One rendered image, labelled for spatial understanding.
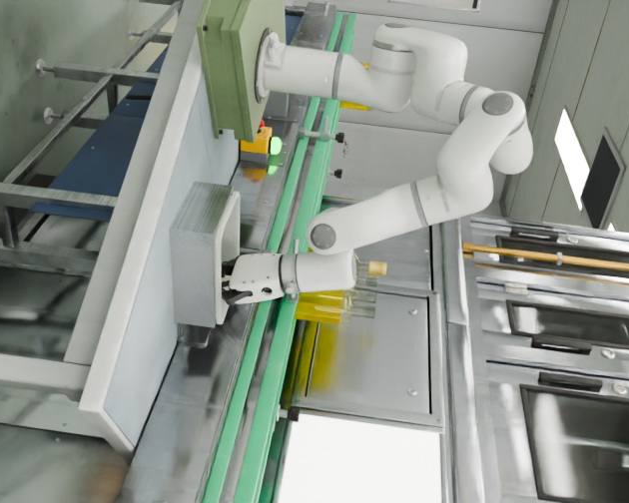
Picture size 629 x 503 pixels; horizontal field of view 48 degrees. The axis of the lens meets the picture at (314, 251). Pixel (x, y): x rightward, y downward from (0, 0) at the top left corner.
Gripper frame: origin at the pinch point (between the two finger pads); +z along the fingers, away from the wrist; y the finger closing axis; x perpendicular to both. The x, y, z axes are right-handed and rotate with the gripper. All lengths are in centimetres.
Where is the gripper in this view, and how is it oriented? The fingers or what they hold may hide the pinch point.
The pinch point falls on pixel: (209, 279)
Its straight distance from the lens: 138.7
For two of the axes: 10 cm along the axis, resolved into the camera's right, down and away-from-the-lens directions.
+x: -2.0, -7.9, -5.8
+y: 1.2, -6.1, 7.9
